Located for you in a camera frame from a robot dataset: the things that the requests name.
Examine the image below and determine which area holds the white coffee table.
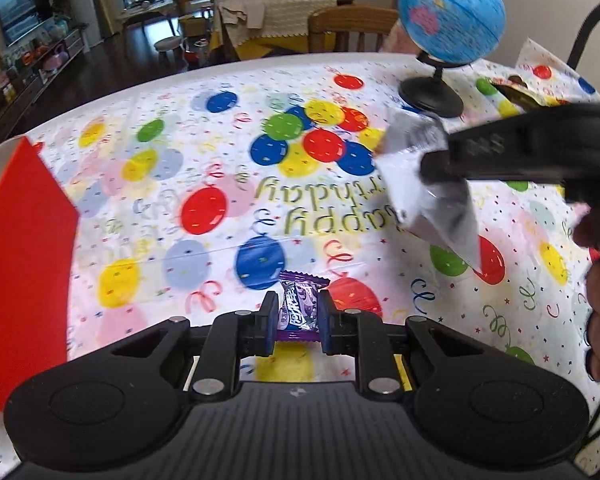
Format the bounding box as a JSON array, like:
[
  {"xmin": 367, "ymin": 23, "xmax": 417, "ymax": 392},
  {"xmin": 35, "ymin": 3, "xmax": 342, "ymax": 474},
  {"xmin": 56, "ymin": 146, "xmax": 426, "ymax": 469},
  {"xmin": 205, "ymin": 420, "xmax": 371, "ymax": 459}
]
[{"xmin": 117, "ymin": 0, "xmax": 178, "ymax": 29}]

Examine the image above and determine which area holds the colourful balloon tablecloth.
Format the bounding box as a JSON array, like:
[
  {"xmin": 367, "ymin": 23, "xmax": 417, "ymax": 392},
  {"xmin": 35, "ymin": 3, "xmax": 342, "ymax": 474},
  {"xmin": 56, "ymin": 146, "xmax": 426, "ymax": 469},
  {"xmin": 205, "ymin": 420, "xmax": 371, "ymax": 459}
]
[{"xmin": 0, "ymin": 38, "xmax": 600, "ymax": 480}]

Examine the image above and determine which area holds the blue desk globe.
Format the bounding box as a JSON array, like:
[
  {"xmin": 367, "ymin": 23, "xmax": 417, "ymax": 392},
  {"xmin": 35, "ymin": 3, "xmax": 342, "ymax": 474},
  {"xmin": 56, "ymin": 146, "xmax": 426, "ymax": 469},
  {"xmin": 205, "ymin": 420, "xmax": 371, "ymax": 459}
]
[{"xmin": 398, "ymin": 0, "xmax": 506, "ymax": 118}]

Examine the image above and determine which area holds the wooden dining chair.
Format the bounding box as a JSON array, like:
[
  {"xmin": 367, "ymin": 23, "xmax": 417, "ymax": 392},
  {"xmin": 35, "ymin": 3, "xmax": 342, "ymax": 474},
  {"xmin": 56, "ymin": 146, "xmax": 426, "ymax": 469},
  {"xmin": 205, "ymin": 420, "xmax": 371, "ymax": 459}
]
[{"xmin": 308, "ymin": 4, "xmax": 399, "ymax": 53}]

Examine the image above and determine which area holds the red white cardboard box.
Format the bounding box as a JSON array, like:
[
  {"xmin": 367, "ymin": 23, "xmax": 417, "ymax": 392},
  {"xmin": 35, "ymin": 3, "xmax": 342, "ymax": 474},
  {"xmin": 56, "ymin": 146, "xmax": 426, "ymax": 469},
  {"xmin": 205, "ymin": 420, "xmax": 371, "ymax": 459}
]
[{"xmin": 0, "ymin": 136, "xmax": 79, "ymax": 411}]

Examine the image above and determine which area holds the open wrapper near globe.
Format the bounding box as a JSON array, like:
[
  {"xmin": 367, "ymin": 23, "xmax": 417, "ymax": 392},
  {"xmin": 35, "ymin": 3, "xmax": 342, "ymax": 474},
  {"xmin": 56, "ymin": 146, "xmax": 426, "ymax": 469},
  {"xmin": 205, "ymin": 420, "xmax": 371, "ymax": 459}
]
[{"xmin": 489, "ymin": 76, "xmax": 568, "ymax": 112}]

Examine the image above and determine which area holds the silver white snack packet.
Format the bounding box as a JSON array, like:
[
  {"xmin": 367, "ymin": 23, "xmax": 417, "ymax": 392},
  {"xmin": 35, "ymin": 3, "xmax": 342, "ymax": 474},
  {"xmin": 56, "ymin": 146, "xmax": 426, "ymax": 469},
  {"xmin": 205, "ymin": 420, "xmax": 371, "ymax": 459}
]
[{"xmin": 374, "ymin": 110, "xmax": 481, "ymax": 270}]

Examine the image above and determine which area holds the sofa with cream cover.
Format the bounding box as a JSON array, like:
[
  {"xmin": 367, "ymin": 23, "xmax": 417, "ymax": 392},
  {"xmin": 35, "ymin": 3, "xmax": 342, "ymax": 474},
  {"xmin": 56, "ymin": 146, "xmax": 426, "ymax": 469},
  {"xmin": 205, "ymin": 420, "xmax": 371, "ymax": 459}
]
[{"xmin": 210, "ymin": 0, "xmax": 353, "ymax": 61}]

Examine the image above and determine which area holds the purple candy packet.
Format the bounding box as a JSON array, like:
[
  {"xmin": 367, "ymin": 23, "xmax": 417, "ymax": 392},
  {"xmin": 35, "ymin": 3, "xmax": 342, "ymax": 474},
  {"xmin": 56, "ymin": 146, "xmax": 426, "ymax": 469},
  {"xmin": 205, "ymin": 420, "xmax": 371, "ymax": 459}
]
[{"xmin": 276, "ymin": 270, "xmax": 329, "ymax": 342}]

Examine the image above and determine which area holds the wall mounted television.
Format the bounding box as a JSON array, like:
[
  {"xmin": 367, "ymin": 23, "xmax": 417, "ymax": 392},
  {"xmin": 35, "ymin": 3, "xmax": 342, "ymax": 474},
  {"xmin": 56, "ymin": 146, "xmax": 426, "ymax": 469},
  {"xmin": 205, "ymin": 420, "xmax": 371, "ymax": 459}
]
[{"xmin": 0, "ymin": 0, "xmax": 53, "ymax": 47}]

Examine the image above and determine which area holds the silver desk lamp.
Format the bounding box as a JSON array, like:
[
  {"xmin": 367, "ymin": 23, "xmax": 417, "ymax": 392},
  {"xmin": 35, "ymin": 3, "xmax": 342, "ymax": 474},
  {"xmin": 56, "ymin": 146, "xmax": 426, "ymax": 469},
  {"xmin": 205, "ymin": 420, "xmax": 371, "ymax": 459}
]
[{"xmin": 566, "ymin": 3, "xmax": 600, "ymax": 70}]

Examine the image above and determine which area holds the dark wooden tv console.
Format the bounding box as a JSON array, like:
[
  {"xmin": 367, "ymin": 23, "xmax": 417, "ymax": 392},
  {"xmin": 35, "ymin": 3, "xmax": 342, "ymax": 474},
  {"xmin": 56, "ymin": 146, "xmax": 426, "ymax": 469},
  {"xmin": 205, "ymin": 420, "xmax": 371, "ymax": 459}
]
[{"xmin": 0, "ymin": 25, "xmax": 87, "ymax": 144}]

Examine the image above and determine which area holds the small round stool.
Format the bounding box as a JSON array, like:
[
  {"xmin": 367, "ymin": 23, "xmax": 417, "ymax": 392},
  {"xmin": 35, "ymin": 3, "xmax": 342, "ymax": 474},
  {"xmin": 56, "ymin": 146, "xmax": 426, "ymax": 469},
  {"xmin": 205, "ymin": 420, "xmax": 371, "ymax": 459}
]
[{"xmin": 154, "ymin": 36, "xmax": 183, "ymax": 61}]

